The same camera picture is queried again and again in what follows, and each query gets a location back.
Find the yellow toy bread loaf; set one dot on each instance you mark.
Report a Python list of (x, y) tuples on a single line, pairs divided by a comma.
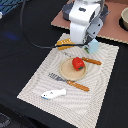
[(65, 41)]

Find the woven beige placemat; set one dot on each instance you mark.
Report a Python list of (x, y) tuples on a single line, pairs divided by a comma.
[(77, 107)]

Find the brown wooden board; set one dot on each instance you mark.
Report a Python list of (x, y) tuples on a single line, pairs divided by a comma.
[(110, 28)]

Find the fork with wooden handle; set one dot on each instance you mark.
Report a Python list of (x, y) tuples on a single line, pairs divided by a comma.
[(72, 83)]

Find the beige bowl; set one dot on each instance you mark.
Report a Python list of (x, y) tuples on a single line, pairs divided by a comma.
[(124, 16)]

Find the red toy tomato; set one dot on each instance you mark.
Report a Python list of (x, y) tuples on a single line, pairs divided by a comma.
[(78, 63)]

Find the white blue toy fish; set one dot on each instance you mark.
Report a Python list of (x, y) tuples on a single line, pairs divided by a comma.
[(53, 94)]

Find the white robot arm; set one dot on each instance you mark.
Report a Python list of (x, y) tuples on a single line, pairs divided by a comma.
[(88, 2)]

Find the small grey pot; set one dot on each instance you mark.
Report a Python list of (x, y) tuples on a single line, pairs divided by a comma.
[(66, 10)]

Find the knife with wooden handle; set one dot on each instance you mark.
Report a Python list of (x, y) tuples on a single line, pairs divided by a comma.
[(84, 58)]

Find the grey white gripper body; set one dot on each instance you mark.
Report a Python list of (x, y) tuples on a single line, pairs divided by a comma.
[(93, 30)]

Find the round tan plate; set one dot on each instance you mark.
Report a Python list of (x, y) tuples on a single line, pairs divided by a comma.
[(69, 72)]

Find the large grey pot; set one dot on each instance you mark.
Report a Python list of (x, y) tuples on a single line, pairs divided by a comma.
[(104, 12)]

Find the light blue cup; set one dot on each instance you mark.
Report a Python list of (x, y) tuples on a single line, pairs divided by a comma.
[(92, 46)]

